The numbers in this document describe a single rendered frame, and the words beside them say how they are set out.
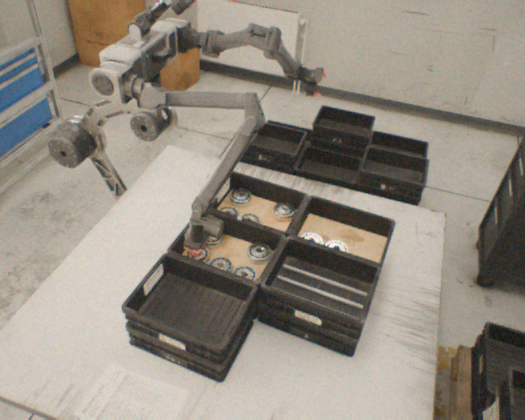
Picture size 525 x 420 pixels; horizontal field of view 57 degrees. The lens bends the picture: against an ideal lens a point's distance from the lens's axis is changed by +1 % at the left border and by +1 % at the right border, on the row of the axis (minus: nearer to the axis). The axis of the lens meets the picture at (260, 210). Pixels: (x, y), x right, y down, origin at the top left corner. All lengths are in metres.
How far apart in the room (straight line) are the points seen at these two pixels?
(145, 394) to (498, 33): 3.97
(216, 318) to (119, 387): 0.41
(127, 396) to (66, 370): 0.25
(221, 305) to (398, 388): 0.71
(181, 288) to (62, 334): 0.48
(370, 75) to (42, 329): 3.78
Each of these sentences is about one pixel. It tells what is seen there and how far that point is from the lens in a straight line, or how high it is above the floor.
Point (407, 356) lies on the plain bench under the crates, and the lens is 2.02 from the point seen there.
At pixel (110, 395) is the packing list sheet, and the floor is 0.70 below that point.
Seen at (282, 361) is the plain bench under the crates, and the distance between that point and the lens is 1.90.
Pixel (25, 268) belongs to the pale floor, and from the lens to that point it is 3.33.
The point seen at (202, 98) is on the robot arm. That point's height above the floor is 1.47.
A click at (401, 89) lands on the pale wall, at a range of 4.94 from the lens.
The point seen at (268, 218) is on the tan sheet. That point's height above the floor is 0.83.
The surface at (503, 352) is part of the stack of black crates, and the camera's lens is 2.78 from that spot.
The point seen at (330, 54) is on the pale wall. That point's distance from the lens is 4.91.
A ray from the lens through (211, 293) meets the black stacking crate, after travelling 1.90.
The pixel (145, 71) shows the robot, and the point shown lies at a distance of 2.05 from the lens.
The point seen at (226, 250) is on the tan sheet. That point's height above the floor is 0.83.
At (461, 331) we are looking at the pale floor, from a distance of 3.13.
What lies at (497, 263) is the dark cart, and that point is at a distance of 3.23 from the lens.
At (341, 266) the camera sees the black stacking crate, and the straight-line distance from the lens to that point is 2.00.
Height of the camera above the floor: 2.31
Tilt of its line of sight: 41 degrees down
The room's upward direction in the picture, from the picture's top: 4 degrees clockwise
